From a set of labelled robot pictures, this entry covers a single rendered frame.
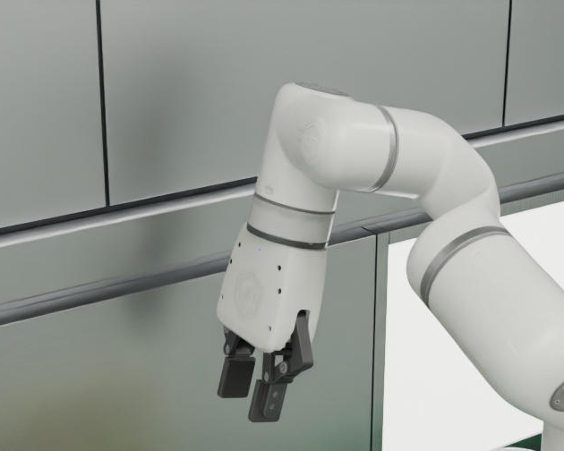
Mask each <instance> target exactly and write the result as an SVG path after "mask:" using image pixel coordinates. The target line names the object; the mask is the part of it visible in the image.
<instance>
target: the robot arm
mask: <svg viewBox="0 0 564 451"><path fill-rule="evenodd" d="M340 191H354V192H364V193H373V194H382V195H392V196H399V197H407V198H411V199H413V200H414V201H416V202H417V203H418V204H419V205H420V206H421V207H422V208H423V209H424V211H425V212H426V213H427V214H428V215H429V216H430V217H431V218H432V220H433V222H432V223H431V224H429V225H428V226H427V227H426V228H425V229H424V230H423V231H422V233H421V234H420V235H419V236H418V238H417V239H416V241H415V242H414V244H413V246H412V248H411V250H410V252H409V254H408V257H407V261H406V276H407V281H408V283H409V284H410V286H411V288H412V290H413V291H414V292H415V293H416V295H417V296H418V297H419V299H420V300H421V301H422V302H423V303H424V305H425V306H426V307H427V308H428V310H429V311H430V312H431V314H432V315H433V316H434V317H435V318H436V319H437V321H439V323H440V324H441V325H442V326H443V327H444V329H445V330H446V331H447V332H448V334H449V335H450V336H451V338H452V339H453V340H454V341H455V343H456V344H457V345H458V347H459V349H460V350H461V351H462V352H463V354H464V355H465V356H466V358H467V359H468V360H469V361H470V362H471V363H472V364H473V365H474V367H475V368H476V369H477V371H478V372H479V373H480V374H481V376H482V377H483V378H484V380H485V381H486V382H487V383H488V384H489V386H490V387H491V388H492V389H493V390H494V391H495V392H496V394H498V395H499V396H500V397H501V398H502V399H503V400H504V401H506V402H507V403H509V404H510V405H512V406H513V407H515V408H517V409H518V410H519V411H521V412H523V413H526V414H528V415H530V416H532V417H535V418H536V419H538V420H540V421H543V435H542V448H541V451H564V289H563V288H562V287H561V286H560V285H559V284H558V283H557V282H556V281H555V280H554V279H553V277H552V276H551V275H550V274H548V273H547V272H546V271H545V270H544V269H543V268H542V267H541V266H540V265H539V264H538V262H537V261H536V260H535V259H534V258H533V257H532V256H531V255H530V254H529V253H528V251H527V250H526V249H525V248H524V247H523V246H522V245H521V244H520V243H519V242H518V240H517V239H516V238H515V237H514V236H513V235H512V234H511V233H510V232H509V231H508V229H507V228H506V227H505V226H504V225H503V224H502V223H501V222H500V199H499V194H498V190H497V186H496V183H495V179H494V176H493V174H492V172H491V169H490V168H489V167H488V165H487V164H486V162H485V161H484V160H483V159H482V157H481V156H480V155H479V154H478V153H477V152H476V151H475V150H474V149H473V148H472V147H471V146H470V145H469V144H468V143H467V141H466V140H465V139H464V138H463V137H462V136H461V135H460V134H459V133H458V132H456V131H455V130H454V129H453V128H452V127H451V126H449V125H448V124H447V123H445V122H444V121H442V120H441V119H439V118H437V117H435V116H433V115H430V114H427V113H423V112H418V111H414V110H409V109H404V108H397V107H390V106H378V105H374V104H367V103H362V102H355V100H354V99H353V98H352V97H350V96H349V95H347V94H346V93H343V92H340V91H338V90H337V89H330V88H326V87H322V86H318V85H317V84H308V83H303V82H291V83H287V84H285V85H283V86H282V87H281V88H280V89H279V91H278V94H277V95H276V98H275V102H274V106H273V110H272V114H271V118H270V122H269V129H268V134H267V138H266V141H265V146H264V150H263V154H262V158H261V166H260V170H259V174H258V179H257V183H256V187H255V191H254V194H253V198H252V205H251V210H250V214H249V218H248V222H245V223H244V226H243V228H242V230H241V232H240V234H239V235H238V238H237V240H236V242H235V247H234V249H233V251H232V254H231V257H230V261H229V263H228V266H227V269H226V274H225V278H224V281H223V285H222V288H221V292H220V296H219V299H218V307H217V316H218V319H219V320H220V322H221V323H222V324H223V325H224V326H223V330H224V334H225V339H226V341H225V344H224V347H223V352H224V354H225V355H228V356H226V357H225V360H224V365H223V369H222V373H221V377H220V381H219V385H218V396H219V397H221V398H246V397H247V396H248V394H249V390H250V385H251V382H252V374H253V371H254V366H255V362H256V358H254V357H250V355H252V354H253V352H254V350H255V347H256V348H257V349H259V350H260V351H262V352H263V363H262V375H261V378H262V379H256V383H255V387H254V390H253V394H252V401H251V405H250V410H249V413H248V420H249V421H251V422H276V421H278V420H279V418H280V414H281V410H282V406H283V403H284V398H285V394H286V388H287V384H291V383H292V382H293V380H294V378H295V377H296V376H297V375H299V374H300V373H301V372H303V371H305V370H308V369H310V368H311V367H312V366H313V364H314V361H313V356H312V346H311V344H312V340H313V337H314V334H315V330H316V327H317V323H318V318H319V314H320V306H321V300H322V295H323V288H324V282H325V274H326V265H327V249H325V248H327V246H328V242H329V236H330V232H331V227H332V224H333V220H334V216H335V212H336V208H337V204H338V198H339V193H340ZM284 345H285V348H283V346H284ZM276 355H283V361H282V362H281V363H279V364H278V365H277V366H275V359H276Z"/></svg>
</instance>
